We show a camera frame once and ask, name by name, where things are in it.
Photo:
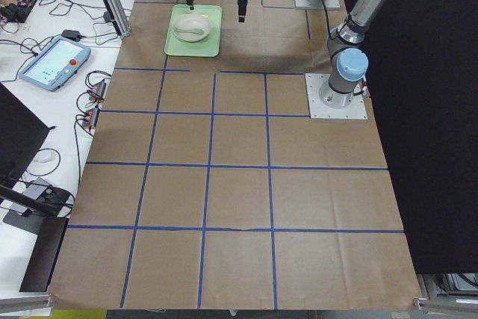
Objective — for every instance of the white round plate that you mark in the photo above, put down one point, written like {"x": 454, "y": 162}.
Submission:
{"x": 192, "y": 27}

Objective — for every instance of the teal green plastic spoon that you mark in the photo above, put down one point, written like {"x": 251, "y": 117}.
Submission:
{"x": 197, "y": 31}

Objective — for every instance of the light green plastic tray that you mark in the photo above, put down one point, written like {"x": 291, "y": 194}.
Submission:
{"x": 207, "y": 48}

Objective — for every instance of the black power adapter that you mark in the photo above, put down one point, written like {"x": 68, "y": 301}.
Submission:
{"x": 71, "y": 35}

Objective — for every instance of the blue teach pendant near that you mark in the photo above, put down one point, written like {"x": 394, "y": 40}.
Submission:
{"x": 56, "y": 64}

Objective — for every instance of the black monitor with stand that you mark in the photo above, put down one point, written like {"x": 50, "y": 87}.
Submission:
{"x": 22, "y": 135}

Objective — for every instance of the black hub box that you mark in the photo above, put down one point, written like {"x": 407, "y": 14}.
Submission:
{"x": 51, "y": 201}

